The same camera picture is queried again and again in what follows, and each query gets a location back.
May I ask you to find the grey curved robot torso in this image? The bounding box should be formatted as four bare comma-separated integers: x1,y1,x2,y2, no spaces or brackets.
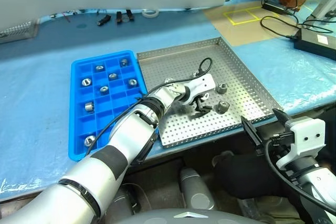
122,209,254,224

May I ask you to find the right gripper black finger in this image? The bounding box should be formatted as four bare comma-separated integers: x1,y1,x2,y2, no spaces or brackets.
240,115,264,156
272,108,292,126

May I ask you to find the white metal stand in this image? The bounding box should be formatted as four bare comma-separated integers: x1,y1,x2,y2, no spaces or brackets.
306,0,336,26

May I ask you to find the white tape roll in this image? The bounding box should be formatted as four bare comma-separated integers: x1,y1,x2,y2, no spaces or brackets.
142,8,160,18

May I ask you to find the small black power adapter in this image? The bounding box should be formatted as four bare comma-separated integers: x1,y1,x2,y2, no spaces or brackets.
262,2,292,15

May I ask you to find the blue plastic compartment tray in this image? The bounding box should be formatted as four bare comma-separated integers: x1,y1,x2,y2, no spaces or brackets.
67,50,149,163

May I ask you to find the brown cardboard sheet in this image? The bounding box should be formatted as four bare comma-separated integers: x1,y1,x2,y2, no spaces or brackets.
203,0,311,48

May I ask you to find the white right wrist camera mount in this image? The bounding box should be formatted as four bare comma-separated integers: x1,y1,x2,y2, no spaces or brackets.
275,118,327,170

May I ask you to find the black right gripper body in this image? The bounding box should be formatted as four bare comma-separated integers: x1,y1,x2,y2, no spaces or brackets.
262,123,294,161

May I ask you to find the perforated steel tray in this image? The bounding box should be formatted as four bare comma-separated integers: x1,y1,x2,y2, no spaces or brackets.
136,37,285,148

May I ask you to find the blue plastic table cover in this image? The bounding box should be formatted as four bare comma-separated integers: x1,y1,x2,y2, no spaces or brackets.
0,0,336,205

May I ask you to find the large black power adapter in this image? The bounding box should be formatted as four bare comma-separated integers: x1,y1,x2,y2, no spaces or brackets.
293,27,336,61

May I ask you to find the small black clip part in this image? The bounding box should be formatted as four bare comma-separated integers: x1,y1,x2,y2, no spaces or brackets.
96,14,111,27

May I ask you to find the ribbed metal part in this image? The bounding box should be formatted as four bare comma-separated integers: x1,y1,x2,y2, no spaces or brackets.
0,20,40,45

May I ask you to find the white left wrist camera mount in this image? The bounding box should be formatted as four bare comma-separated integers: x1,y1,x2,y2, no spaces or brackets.
183,74,216,104

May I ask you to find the grey rounded cylinder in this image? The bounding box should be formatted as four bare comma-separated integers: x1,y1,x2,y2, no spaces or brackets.
179,167,216,211

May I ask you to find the black power adapter cable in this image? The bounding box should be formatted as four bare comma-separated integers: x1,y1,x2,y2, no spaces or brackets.
260,15,303,40

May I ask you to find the metal nut upper on tray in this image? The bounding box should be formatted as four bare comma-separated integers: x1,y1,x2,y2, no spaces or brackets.
216,82,229,94

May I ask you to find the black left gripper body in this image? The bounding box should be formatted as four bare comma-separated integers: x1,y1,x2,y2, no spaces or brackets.
192,91,211,108

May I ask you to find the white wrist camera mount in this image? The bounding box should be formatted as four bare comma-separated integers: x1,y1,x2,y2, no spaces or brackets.
183,74,216,104
275,118,327,170

